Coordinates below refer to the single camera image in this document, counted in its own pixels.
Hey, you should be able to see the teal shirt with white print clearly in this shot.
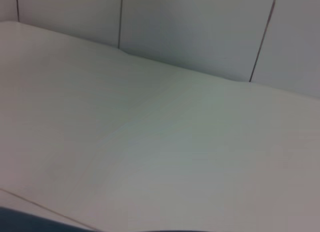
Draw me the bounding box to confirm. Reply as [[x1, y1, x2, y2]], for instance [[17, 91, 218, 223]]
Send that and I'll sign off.
[[0, 206, 99, 232]]

